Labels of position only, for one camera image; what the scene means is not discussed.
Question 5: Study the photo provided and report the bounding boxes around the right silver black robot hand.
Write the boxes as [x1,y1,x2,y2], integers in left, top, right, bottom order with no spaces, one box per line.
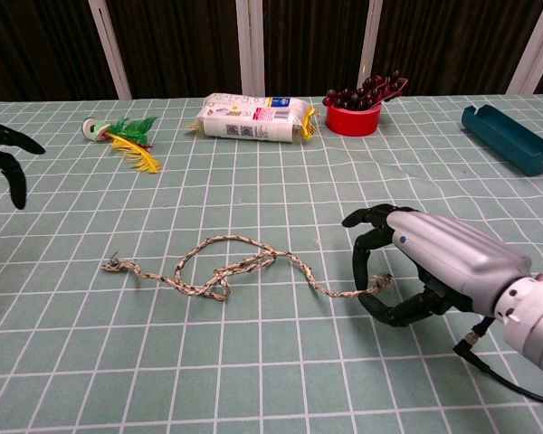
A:
[341,203,533,328]

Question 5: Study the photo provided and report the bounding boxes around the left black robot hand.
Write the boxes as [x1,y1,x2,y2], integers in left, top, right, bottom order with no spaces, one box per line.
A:
[0,120,46,257]

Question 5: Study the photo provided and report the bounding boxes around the beige speckled braided rope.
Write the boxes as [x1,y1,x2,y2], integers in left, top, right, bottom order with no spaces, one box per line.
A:
[100,233,394,302]

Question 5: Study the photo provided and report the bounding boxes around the green yellow feather shuttlecock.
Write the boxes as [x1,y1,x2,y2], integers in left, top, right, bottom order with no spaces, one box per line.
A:
[81,116,163,175]

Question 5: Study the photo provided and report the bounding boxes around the teal rectangular open box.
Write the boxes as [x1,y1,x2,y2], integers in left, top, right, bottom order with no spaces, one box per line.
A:
[461,104,543,177]

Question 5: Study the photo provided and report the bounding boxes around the red round container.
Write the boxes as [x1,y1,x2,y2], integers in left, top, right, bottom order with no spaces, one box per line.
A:
[324,99,384,137]

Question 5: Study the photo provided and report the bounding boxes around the dark red grape bunch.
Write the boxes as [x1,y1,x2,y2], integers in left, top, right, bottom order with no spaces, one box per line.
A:
[321,69,410,111]

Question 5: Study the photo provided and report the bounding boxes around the green white grid tablecloth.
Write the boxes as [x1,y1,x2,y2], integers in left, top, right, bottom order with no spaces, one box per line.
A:
[0,93,543,434]

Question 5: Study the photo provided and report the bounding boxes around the white plastic snack package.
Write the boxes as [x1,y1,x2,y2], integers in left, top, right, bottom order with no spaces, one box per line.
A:
[185,92,321,145]

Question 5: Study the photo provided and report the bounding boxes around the black cable with plug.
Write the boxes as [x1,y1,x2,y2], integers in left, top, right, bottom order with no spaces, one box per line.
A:
[452,315,543,409]

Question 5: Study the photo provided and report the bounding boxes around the white frame post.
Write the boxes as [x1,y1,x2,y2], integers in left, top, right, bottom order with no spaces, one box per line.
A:
[356,0,385,88]
[234,0,266,98]
[505,0,543,96]
[88,0,133,101]

